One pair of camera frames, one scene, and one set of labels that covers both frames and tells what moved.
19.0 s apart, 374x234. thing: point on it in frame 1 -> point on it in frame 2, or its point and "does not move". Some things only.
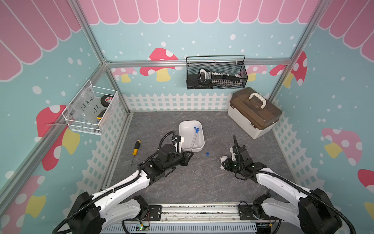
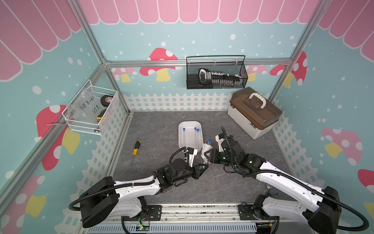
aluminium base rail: (222, 218) does not move
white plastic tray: (192, 131) does not move
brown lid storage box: (253, 112) does not move
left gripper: (184, 156) -> (197, 172)
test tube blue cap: (196, 132) -> (184, 134)
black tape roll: (106, 100) does not move
